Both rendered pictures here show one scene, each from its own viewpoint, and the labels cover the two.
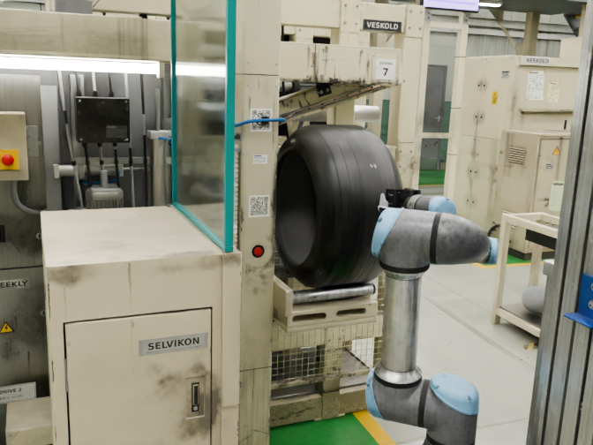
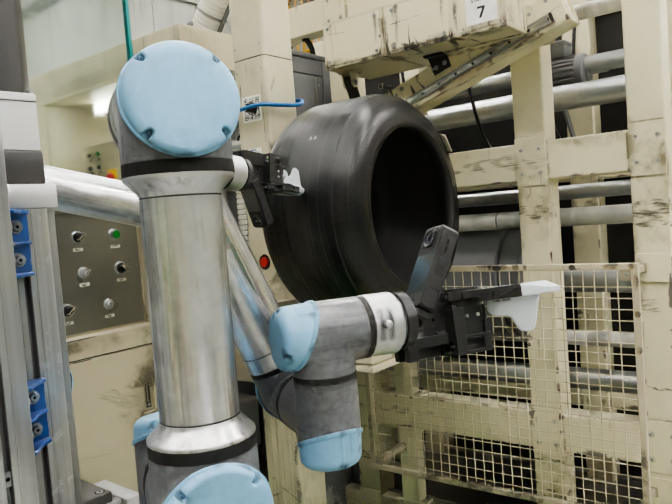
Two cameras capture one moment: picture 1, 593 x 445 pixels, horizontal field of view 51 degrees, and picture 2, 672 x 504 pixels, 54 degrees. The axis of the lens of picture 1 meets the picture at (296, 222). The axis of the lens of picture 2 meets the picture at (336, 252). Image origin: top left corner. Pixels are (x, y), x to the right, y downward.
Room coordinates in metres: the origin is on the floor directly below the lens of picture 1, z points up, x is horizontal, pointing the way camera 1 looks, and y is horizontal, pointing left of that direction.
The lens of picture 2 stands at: (1.33, -1.69, 1.18)
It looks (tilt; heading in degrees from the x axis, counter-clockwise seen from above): 3 degrees down; 61
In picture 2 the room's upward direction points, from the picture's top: 4 degrees counter-clockwise
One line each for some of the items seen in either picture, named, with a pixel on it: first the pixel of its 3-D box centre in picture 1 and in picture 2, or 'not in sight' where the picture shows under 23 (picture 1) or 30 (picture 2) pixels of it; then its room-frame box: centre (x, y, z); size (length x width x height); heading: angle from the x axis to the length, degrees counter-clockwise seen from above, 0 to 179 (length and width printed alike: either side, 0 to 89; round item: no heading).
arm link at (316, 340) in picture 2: not in sight; (320, 335); (1.68, -1.00, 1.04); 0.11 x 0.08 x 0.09; 175
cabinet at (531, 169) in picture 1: (549, 192); not in sight; (6.37, -2.59, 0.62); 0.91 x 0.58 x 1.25; 110
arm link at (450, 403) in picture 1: (450, 406); not in sight; (1.38, -0.39, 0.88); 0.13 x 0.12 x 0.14; 69
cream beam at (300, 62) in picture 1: (319, 64); (426, 32); (2.59, -0.07, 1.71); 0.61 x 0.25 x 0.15; 113
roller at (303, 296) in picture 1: (330, 293); not in sight; (2.14, -0.13, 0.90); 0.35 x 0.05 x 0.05; 113
